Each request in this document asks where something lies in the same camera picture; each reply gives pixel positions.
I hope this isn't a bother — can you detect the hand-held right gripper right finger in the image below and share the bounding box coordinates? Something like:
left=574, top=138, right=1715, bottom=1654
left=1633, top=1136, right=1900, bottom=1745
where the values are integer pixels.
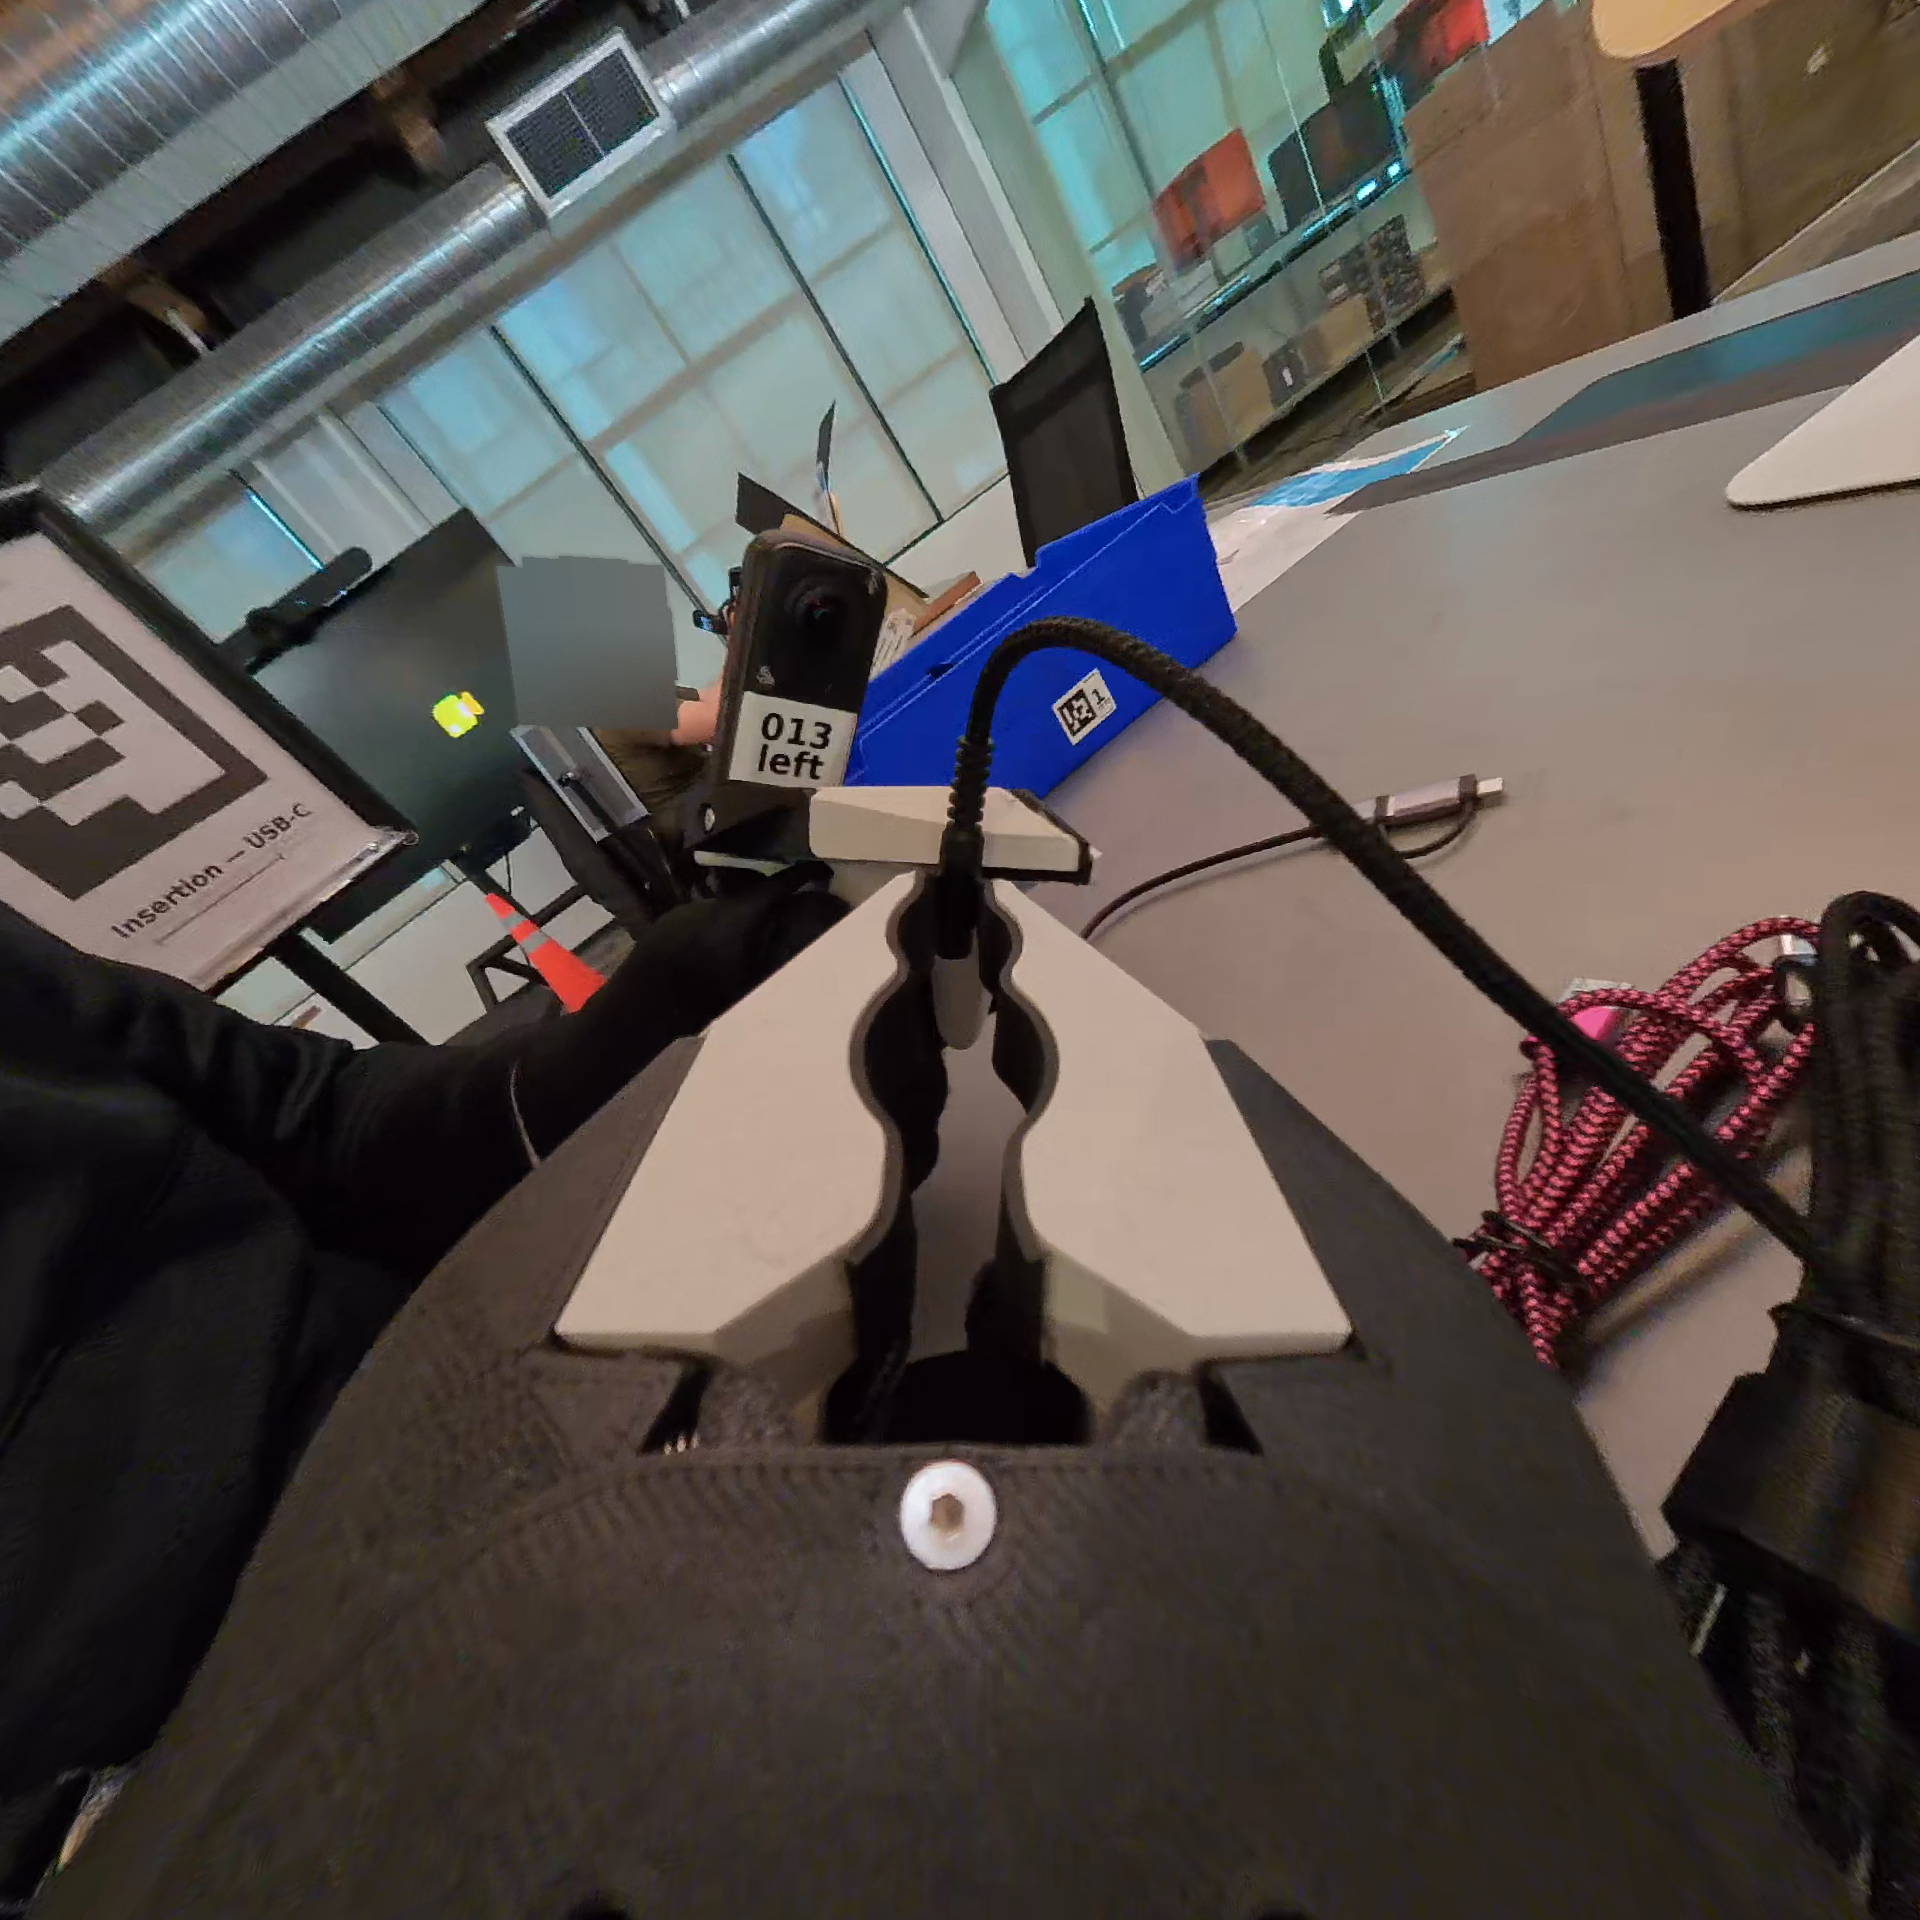
left=978, top=881, right=1352, bottom=1390

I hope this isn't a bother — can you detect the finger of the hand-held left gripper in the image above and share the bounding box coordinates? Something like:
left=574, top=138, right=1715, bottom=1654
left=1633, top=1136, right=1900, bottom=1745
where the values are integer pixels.
left=974, top=792, right=1100, bottom=884
left=806, top=786, right=960, bottom=872

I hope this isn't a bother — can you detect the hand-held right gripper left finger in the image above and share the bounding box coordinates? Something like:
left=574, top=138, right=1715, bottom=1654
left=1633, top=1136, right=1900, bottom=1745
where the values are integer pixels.
left=554, top=869, right=933, bottom=1390

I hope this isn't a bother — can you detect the blue plastic bin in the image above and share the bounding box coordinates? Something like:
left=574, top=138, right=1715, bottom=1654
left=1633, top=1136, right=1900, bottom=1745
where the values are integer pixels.
left=845, top=476, right=1241, bottom=792

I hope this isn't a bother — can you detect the grey usb hub with cable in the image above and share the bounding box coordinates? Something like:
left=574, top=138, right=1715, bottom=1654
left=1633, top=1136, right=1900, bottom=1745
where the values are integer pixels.
left=933, top=771, right=1507, bottom=1056

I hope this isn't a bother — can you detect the pink braided usb cable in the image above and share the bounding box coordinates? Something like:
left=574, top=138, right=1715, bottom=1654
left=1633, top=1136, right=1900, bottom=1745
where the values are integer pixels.
left=1462, top=917, right=1826, bottom=1369

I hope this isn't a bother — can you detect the black braided usb cable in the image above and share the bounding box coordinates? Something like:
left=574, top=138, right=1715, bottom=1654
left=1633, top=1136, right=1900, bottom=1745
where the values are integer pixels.
left=937, top=618, right=1920, bottom=1920

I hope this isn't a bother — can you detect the person's left forearm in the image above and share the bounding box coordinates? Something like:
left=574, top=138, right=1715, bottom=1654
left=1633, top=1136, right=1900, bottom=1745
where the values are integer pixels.
left=0, top=913, right=543, bottom=1322

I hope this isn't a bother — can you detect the person's left hand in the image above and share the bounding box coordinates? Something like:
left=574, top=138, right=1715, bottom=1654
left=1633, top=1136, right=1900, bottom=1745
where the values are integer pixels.
left=514, top=884, right=854, bottom=1169

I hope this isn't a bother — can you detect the cardboard flap with black tip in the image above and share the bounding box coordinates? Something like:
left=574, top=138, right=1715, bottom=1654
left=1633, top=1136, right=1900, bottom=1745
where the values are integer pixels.
left=735, top=401, right=933, bottom=602

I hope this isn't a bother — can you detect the orange traffic cone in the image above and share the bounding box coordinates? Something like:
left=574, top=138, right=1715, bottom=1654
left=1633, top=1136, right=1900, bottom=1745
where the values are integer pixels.
left=482, top=892, right=611, bottom=1016

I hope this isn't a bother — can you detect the black mesh office chair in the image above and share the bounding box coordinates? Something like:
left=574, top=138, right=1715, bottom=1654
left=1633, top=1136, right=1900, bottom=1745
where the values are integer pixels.
left=990, top=299, right=1142, bottom=570

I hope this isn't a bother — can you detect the black television screen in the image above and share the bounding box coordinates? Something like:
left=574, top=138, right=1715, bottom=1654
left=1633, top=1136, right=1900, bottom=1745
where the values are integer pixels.
left=246, top=510, right=531, bottom=867

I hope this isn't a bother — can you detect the printed paper sheet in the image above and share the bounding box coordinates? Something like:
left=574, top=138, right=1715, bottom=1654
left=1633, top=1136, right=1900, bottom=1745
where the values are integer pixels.
left=1207, top=425, right=1466, bottom=566

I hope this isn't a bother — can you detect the black webcam bar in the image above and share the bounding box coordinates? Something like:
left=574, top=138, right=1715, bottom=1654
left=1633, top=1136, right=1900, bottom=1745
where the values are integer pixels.
left=241, top=546, right=377, bottom=642

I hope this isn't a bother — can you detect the white air vent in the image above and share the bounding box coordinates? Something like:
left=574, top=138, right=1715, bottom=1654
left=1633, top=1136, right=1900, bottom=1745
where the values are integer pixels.
left=484, top=30, right=675, bottom=215

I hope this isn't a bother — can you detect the printed tag sign board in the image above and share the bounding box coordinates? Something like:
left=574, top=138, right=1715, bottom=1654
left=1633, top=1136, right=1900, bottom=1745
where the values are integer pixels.
left=0, top=482, right=423, bottom=992

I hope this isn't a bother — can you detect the white tablet stand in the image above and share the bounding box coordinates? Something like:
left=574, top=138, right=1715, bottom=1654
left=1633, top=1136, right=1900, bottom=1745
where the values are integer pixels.
left=1725, top=335, right=1920, bottom=511

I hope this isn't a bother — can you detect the silver air duct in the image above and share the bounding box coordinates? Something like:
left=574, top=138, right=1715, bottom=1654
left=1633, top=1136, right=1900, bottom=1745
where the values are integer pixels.
left=45, top=0, right=889, bottom=520
left=0, top=0, right=498, bottom=259

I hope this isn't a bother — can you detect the red printer enclosure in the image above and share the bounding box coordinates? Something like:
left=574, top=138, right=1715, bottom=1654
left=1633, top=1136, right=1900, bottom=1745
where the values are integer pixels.
left=1153, top=126, right=1261, bottom=270
left=1373, top=0, right=1496, bottom=71

